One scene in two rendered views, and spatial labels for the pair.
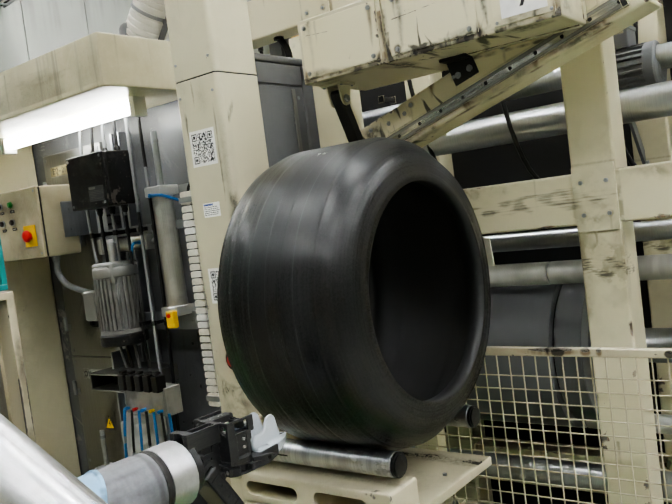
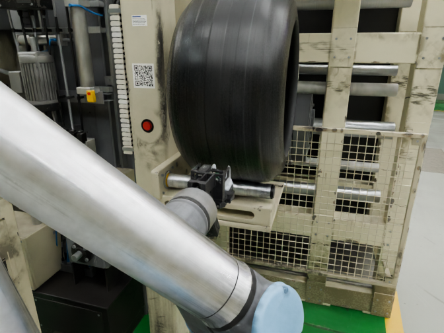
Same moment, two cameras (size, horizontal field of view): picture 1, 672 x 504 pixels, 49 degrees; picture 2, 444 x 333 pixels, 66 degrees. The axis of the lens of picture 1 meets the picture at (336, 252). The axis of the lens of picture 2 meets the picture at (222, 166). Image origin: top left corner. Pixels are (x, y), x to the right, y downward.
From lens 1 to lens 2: 0.60 m
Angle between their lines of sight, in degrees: 27
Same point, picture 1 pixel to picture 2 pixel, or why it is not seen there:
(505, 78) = not seen: outside the picture
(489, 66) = not seen: outside the picture
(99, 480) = not seen: hidden behind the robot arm
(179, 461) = (209, 203)
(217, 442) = (213, 186)
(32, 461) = (178, 224)
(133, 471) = (190, 214)
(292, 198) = (238, 17)
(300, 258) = (252, 61)
